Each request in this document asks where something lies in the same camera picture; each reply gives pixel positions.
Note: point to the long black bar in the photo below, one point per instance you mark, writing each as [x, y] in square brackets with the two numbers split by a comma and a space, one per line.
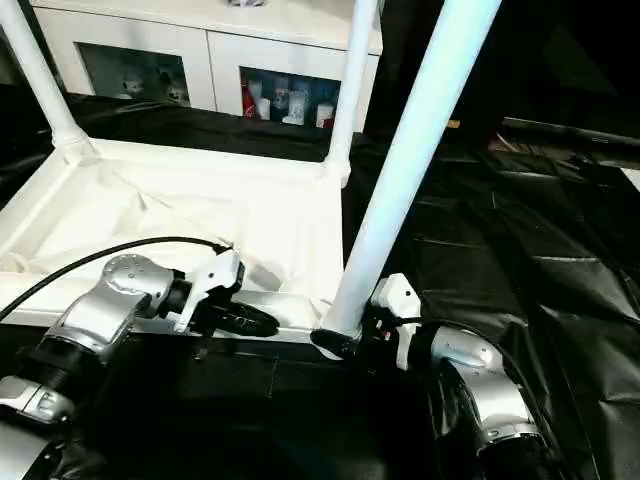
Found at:
[570, 131]

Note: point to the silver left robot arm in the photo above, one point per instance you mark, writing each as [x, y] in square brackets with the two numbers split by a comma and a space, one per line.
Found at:
[100, 310]

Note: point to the white plastic table top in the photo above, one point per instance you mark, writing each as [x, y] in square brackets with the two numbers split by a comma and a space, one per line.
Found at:
[175, 190]

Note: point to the black table mat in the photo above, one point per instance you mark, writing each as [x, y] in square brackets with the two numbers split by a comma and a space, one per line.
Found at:
[525, 225]

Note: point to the white flat panel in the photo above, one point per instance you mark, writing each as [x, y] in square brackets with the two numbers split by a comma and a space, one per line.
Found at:
[632, 182]

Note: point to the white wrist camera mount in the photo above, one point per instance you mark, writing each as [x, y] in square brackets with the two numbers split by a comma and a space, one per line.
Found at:
[397, 300]
[210, 280]

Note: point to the white glass-door cabinet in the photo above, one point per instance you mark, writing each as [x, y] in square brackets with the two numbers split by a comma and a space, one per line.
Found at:
[210, 55]

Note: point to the small white bottle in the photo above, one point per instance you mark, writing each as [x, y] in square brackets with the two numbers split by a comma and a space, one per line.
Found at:
[294, 107]
[263, 108]
[324, 115]

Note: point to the small patterned ornament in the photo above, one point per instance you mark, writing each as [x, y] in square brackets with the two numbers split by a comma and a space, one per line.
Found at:
[245, 2]

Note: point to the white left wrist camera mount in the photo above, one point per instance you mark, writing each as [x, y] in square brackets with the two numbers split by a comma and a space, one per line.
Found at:
[210, 280]

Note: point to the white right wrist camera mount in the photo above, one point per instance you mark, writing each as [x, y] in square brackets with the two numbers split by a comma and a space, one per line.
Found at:
[397, 300]

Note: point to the small yellow label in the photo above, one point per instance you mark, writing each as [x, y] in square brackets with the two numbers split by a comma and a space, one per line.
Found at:
[454, 124]

